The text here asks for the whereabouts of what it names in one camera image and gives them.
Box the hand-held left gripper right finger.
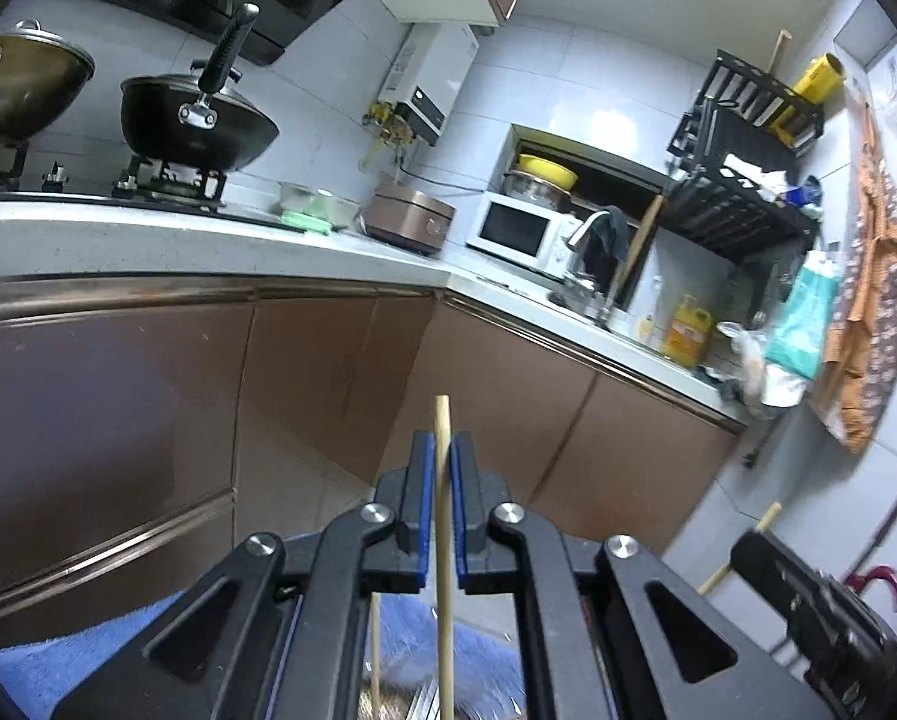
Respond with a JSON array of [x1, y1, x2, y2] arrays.
[[452, 431, 839, 720]]

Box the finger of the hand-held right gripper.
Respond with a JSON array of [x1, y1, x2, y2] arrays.
[[729, 531, 803, 620]]

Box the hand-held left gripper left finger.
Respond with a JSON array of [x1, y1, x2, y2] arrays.
[[50, 431, 438, 720]]

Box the wooden chopstick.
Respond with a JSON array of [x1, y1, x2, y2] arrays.
[[434, 395, 453, 720], [368, 592, 382, 720], [699, 502, 783, 597]]

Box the white plastic bag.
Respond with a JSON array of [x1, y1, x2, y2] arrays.
[[718, 319, 809, 410]]

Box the yellow liquid bottle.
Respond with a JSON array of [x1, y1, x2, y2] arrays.
[[662, 294, 719, 370]]

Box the teal plastic bag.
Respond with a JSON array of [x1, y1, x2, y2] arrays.
[[763, 247, 843, 380]]

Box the white soap bottle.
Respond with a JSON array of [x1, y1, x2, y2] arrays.
[[638, 279, 667, 350]]

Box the white microwave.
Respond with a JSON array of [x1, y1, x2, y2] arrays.
[[465, 191, 584, 278]]

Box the brown rice cooker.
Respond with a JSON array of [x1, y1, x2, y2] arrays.
[[363, 172, 457, 256]]

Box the steel faucet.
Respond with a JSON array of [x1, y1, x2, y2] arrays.
[[566, 208, 629, 316]]

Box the orange patterned apron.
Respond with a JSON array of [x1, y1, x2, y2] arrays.
[[819, 101, 897, 455]]

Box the dark cloth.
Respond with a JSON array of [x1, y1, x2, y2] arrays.
[[590, 210, 633, 286]]

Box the wooden rolling pin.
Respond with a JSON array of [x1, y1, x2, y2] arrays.
[[605, 193, 667, 308]]

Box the yellow basin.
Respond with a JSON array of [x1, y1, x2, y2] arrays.
[[515, 154, 579, 190]]

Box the black dish rack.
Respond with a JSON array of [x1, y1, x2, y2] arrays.
[[662, 49, 826, 263]]

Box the blue towel mat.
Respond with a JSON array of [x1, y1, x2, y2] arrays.
[[0, 591, 526, 720]]

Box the white water heater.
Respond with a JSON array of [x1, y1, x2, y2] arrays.
[[377, 21, 481, 147]]

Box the black wok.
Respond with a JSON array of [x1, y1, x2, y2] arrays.
[[120, 4, 280, 173]]

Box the black gas stove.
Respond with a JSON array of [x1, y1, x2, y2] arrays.
[[0, 139, 284, 224]]

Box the yellow roll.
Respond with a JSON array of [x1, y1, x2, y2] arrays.
[[774, 52, 847, 132]]

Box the brass-coloured wok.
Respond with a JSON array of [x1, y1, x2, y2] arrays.
[[0, 19, 97, 142]]

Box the red hooked handle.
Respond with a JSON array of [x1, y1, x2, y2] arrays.
[[849, 568, 897, 612]]

